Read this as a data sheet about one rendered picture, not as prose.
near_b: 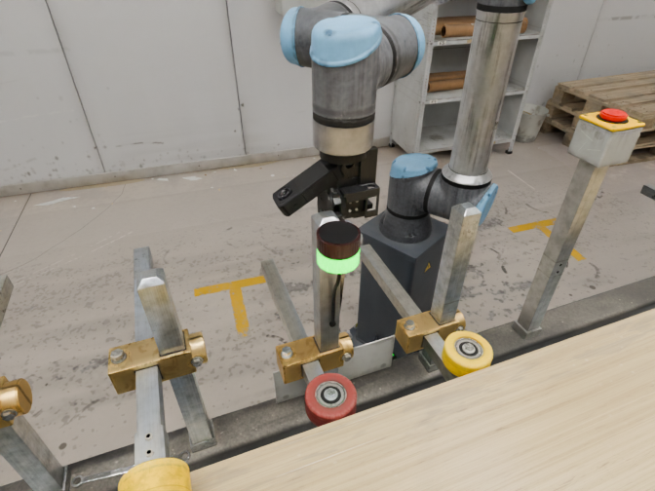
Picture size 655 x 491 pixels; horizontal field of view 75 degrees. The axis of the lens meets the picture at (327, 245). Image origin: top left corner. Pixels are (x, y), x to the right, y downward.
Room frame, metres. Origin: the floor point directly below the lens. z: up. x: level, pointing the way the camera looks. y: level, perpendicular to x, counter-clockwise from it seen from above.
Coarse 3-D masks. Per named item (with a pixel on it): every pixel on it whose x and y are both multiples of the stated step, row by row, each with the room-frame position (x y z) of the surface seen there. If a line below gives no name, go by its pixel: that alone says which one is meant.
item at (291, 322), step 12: (264, 264) 0.75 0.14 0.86; (264, 276) 0.73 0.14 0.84; (276, 276) 0.71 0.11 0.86; (276, 288) 0.67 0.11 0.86; (276, 300) 0.63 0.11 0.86; (288, 300) 0.63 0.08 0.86; (288, 312) 0.60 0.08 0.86; (288, 324) 0.57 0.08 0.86; (300, 324) 0.57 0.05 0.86; (288, 336) 0.56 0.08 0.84; (300, 336) 0.54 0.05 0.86; (312, 372) 0.46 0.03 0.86
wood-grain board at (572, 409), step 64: (640, 320) 0.54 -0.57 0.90; (448, 384) 0.40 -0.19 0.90; (512, 384) 0.40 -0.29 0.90; (576, 384) 0.40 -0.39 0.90; (640, 384) 0.40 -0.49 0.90; (320, 448) 0.30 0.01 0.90; (384, 448) 0.30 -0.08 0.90; (448, 448) 0.30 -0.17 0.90; (512, 448) 0.30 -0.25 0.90; (576, 448) 0.30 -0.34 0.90; (640, 448) 0.30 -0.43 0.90
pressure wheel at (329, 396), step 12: (312, 384) 0.40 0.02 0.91; (324, 384) 0.40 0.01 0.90; (336, 384) 0.40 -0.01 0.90; (348, 384) 0.40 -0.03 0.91; (312, 396) 0.38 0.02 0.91; (324, 396) 0.38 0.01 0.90; (336, 396) 0.38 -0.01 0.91; (348, 396) 0.38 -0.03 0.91; (312, 408) 0.36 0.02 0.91; (324, 408) 0.36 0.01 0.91; (336, 408) 0.36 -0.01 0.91; (348, 408) 0.36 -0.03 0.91; (312, 420) 0.35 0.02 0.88; (324, 420) 0.34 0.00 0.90; (336, 420) 0.34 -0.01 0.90
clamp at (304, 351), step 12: (312, 336) 0.53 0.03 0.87; (348, 336) 0.53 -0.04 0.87; (276, 348) 0.50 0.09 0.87; (300, 348) 0.50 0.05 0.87; (312, 348) 0.50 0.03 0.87; (336, 348) 0.50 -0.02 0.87; (348, 348) 0.51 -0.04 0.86; (288, 360) 0.47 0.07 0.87; (300, 360) 0.47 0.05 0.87; (312, 360) 0.48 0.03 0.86; (324, 360) 0.49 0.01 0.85; (336, 360) 0.50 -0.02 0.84; (348, 360) 0.50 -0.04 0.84; (288, 372) 0.46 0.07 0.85; (300, 372) 0.47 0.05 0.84
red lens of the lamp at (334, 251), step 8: (352, 224) 0.49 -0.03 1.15; (360, 232) 0.47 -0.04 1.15; (320, 240) 0.45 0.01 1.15; (360, 240) 0.46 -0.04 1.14; (320, 248) 0.45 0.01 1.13; (328, 248) 0.44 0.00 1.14; (336, 248) 0.44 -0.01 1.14; (344, 248) 0.44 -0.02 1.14; (352, 248) 0.45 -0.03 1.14; (328, 256) 0.44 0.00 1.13; (336, 256) 0.44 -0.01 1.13; (344, 256) 0.44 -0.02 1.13
